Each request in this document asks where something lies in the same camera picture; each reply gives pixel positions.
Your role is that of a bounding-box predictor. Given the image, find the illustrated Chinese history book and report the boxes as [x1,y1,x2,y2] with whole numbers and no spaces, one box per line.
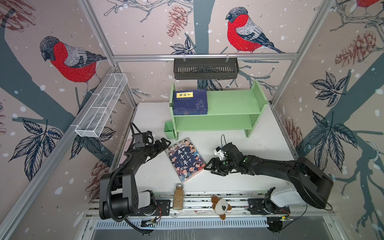
[165,138,206,183]

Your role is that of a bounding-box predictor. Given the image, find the blue book wide yellow label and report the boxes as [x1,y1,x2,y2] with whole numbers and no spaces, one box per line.
[173,112,208,116]

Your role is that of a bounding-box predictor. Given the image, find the dark blue bottom book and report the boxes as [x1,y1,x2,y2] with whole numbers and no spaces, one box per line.
[173,89,208,110]

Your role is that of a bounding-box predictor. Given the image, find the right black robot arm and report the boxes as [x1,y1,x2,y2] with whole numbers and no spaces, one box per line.
[204,143,334,215]

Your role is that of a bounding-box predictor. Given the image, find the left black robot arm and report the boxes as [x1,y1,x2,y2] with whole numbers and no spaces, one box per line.
[99,131,171,222]

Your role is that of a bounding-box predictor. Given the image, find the brown white plush toy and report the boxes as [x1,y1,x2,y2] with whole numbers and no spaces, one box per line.
[211,196,232,221]

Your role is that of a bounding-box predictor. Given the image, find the glass jar of grains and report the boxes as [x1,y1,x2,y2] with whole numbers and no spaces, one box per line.
[173,184,184,211]

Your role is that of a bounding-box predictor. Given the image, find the green two-tier wooden shelf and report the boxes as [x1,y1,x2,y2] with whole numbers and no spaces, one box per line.
[164,82,268,140]

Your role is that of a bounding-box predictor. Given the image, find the dark hanging perforated basket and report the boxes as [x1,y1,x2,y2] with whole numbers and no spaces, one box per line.
[174,58,239,80]

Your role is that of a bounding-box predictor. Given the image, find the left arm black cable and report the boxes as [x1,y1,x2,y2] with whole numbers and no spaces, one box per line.
[129,122,142,142]

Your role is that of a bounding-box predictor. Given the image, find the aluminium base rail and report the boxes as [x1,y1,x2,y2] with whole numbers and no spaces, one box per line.
[86,191,334,219]

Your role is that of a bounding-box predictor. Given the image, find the white wire mesh tray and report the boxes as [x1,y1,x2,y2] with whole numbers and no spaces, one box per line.
[75,73,128,138]

